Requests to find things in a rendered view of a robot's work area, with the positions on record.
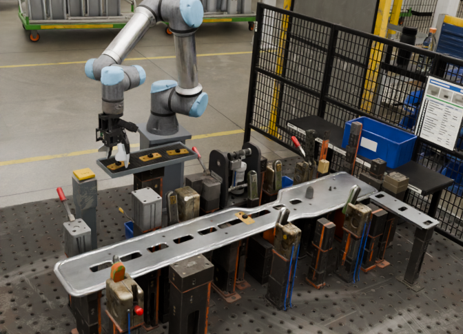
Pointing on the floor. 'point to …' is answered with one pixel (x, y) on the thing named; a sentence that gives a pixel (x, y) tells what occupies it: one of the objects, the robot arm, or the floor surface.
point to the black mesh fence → (344, 91)
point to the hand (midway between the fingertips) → (118, 160)
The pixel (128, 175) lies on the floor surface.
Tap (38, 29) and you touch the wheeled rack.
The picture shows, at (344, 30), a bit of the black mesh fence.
